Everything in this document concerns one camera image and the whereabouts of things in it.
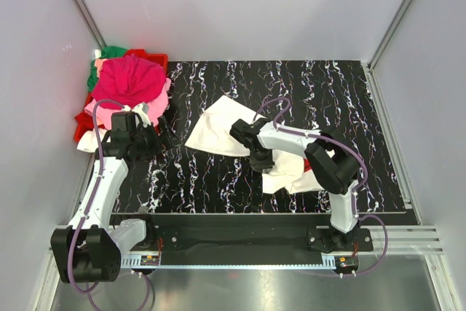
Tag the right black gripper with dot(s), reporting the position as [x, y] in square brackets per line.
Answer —
[259, 165]

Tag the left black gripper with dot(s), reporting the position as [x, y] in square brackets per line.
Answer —
[156, 147]

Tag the white coca-cola t-shirt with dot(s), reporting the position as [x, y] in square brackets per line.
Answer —
[225, 129]

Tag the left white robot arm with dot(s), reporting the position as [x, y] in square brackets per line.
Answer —
[89, 249]

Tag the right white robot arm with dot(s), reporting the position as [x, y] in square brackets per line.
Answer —
[335, 165]

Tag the light pink t-shirt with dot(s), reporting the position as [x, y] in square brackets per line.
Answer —
[156, 106]

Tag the magenta t-shirt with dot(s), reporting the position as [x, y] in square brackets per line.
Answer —
[129, 80]

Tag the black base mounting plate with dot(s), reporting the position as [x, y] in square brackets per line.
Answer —
[257, 234]

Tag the white t-shirt in bin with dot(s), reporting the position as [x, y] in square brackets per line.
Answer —
[88, 142]

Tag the red t-shirt in bin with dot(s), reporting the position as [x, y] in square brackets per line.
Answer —
[84, 122]

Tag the green t-shirt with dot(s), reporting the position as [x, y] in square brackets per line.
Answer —
[96, 65]

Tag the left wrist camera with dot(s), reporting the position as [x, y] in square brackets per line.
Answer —
[140, 110]

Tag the white slotted cable duct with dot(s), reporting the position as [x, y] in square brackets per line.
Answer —
[219, 261]

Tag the left aluminium frame post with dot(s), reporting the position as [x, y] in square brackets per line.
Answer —
[89, 21]

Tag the aluminium frame post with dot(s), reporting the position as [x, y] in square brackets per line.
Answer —
[89, 21]
[400, 13]

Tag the right aluminium frame post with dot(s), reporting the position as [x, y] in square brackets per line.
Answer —
[400, 13]

